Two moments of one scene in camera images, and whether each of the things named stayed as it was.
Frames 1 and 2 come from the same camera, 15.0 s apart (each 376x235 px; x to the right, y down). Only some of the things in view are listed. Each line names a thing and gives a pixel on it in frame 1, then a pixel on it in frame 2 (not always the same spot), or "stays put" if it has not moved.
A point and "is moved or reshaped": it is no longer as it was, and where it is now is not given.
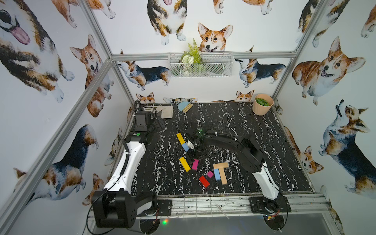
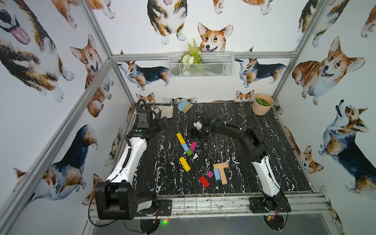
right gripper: (193, 157) -> (194, 131)
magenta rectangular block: (195, 164) is moved or reshaped
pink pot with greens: (262, 104) stays put
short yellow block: (180, 138) stays put
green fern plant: (191, 62) stays put
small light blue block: (185, 147) stays put
